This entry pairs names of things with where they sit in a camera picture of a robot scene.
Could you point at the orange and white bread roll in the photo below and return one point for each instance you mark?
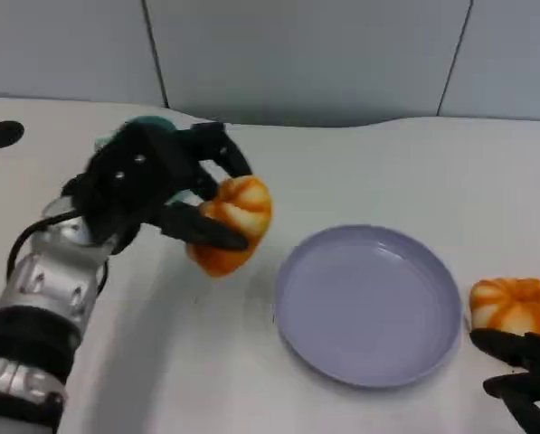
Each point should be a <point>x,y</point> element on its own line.
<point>247,199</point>
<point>514,303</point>

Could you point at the lilac plate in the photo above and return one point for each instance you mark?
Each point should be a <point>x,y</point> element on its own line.
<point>369,307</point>

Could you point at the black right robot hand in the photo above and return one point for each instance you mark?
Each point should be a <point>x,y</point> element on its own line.
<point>532,361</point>

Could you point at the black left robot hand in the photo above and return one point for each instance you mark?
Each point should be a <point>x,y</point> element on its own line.
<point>129,185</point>

